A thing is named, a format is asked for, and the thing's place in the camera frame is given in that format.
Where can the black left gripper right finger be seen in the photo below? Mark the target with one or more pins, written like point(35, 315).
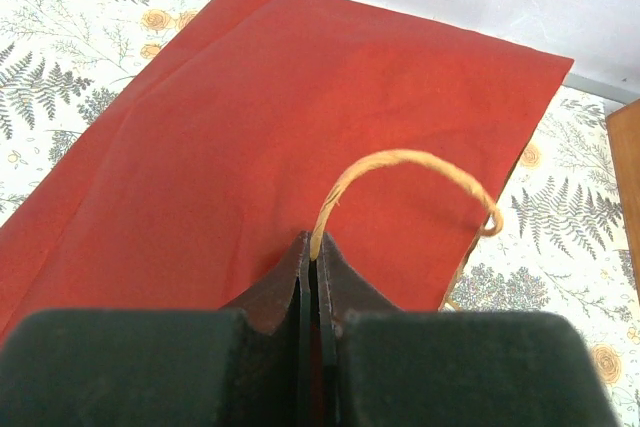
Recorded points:
point(379, 365)

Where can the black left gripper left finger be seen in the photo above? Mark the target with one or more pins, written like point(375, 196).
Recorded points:
point(246, 364)

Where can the red brown paper bag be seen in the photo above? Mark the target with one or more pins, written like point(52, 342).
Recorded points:
point(193, 183)

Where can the orange wooden tray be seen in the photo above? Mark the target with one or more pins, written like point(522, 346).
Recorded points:
point(623, 132)

